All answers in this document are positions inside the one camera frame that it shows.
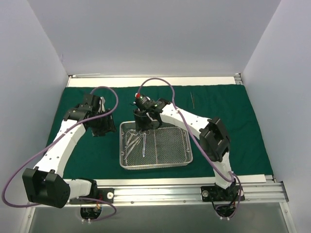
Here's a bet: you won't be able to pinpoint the steel forceps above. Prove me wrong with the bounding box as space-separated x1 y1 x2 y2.
142 132 146 158

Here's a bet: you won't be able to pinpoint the green surgical drape cloth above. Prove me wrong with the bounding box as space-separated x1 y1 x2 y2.
63 84 273 179

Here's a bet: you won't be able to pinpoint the wire mesh instrument tray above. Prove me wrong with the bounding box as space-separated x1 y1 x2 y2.
120 121 193 170

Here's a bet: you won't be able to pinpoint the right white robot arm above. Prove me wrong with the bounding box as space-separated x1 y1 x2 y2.
133 93 235 200

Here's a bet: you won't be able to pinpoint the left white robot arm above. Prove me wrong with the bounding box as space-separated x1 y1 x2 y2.
22 94 116 208

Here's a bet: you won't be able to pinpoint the steel surgical scissors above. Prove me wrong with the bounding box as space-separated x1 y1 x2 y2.
121 130 142 160

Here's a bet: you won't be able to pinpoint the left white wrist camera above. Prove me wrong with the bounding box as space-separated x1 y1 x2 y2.
98 97 105 113

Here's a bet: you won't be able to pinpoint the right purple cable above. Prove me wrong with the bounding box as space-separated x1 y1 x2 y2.
136 78 242 216

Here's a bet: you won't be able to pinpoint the purple cable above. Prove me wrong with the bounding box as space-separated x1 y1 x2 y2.
136 78 242 216
1 86 119 221

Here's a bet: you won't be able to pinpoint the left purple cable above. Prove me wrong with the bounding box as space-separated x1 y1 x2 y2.
1 86 119 221

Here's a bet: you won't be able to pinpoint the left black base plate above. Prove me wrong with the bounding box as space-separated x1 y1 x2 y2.
69 188 114 204

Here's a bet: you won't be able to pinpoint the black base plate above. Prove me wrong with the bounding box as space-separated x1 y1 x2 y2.
200 185 239 202
69 188 114 204

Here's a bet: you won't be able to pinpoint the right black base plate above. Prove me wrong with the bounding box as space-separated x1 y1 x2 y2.
200 185 239 202

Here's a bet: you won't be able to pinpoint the aluminium front rail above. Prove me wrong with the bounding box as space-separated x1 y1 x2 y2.
26 182 290 209

